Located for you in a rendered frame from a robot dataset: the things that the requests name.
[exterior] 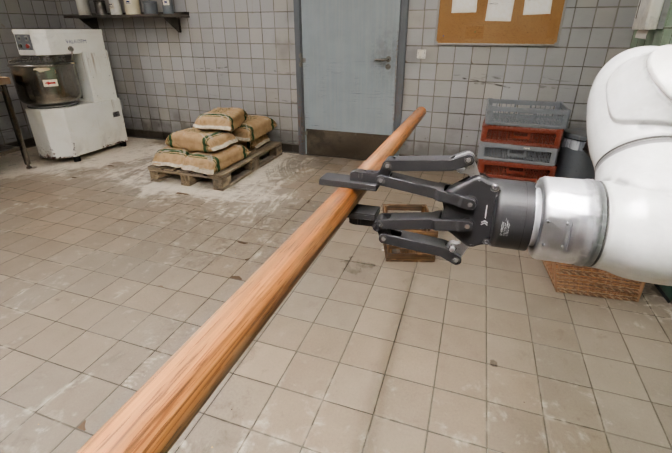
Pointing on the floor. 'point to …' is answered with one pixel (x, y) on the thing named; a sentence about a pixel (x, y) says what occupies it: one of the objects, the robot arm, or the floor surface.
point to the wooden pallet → (221, 170)
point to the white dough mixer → (67, 91)
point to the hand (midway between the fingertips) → (349, 195)
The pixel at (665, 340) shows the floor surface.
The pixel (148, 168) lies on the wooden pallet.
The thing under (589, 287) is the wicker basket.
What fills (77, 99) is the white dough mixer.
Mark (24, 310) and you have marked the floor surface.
